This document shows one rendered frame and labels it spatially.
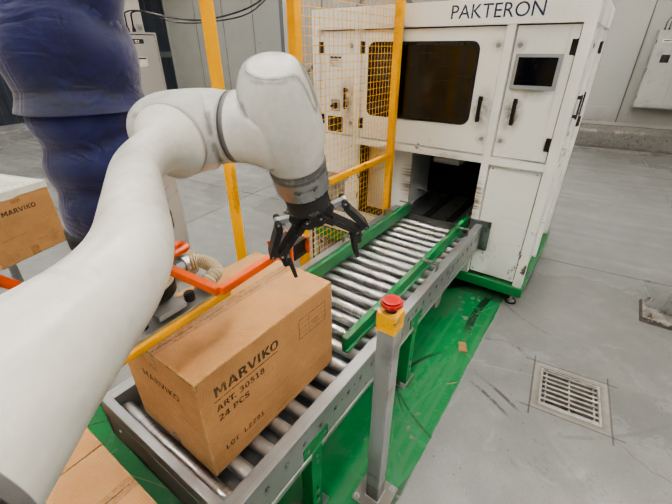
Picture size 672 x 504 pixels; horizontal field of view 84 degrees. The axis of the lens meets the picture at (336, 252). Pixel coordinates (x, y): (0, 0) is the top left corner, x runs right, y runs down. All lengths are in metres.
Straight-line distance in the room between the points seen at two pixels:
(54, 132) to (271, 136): 0.48
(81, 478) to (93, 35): 1.24
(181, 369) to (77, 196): 0.51
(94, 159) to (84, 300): 0.64
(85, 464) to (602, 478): 2.09
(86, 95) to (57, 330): 0.66
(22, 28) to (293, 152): 0.50
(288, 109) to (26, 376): 0.38
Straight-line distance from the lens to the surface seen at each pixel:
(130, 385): 1.67
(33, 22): 0.84
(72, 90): 0.85
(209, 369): 1.10
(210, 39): 1.65
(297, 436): 1.36
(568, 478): 2.23
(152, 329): 1.01
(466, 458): 2.11
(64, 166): 0.89
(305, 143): 0.52
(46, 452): 0.22
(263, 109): 0.50
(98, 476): 1.53
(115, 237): 0.28
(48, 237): 2.89
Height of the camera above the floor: 1.71
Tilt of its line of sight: 29 degrees down
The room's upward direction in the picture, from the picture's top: straight up
